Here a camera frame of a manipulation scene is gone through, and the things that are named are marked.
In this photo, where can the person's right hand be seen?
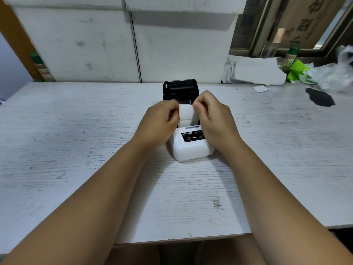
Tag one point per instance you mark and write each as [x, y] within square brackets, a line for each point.
[217, 124]

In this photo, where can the person's left hand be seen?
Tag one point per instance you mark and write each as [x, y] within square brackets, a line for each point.
[155, 124]

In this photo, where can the person's left thumb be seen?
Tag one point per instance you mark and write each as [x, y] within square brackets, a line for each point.
[173, 117]

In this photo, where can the person's right thumb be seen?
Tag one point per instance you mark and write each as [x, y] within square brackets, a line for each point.
[199, 114]

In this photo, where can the white label paper roll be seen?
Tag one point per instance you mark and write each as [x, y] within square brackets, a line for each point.
[188, 115]

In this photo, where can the person's left forearm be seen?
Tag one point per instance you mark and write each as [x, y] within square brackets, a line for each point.
[91, 201]

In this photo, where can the person's right forearm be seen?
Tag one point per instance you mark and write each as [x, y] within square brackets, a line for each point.
[275, 201]

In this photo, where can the white and black label printer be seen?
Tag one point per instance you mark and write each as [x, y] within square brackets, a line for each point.
[190, 147]

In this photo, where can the small white paper scrap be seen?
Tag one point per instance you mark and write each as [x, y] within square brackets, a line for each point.
[261, 88]

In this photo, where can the large white foam box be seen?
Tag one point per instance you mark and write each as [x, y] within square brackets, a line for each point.
[82, 44]
[184, 3]
[63, 2]
[182, 49]

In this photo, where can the torn white paper sheet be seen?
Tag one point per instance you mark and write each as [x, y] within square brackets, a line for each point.
[256, 70]

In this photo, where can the green-capped bottle with pale label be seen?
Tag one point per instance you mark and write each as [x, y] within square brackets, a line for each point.
[290, 58]

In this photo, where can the bright green packet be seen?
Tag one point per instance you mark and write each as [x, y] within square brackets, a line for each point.
[296, 70]

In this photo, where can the black flat scrap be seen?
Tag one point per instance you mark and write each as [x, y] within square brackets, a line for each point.
[321, 97]

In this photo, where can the green-capped bottle with red label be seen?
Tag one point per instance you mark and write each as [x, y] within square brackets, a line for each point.
[42, 67]

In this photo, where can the clear plastic bag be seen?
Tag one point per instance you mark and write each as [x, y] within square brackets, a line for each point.
[333, 73]

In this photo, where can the printed brown cardboard box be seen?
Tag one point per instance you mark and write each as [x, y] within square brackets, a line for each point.
[309, 19]

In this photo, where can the orange wooden plank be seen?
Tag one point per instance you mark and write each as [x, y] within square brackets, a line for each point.
[16, 44]

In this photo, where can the metal window frame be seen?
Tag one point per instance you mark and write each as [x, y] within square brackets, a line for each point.
[256, 27]

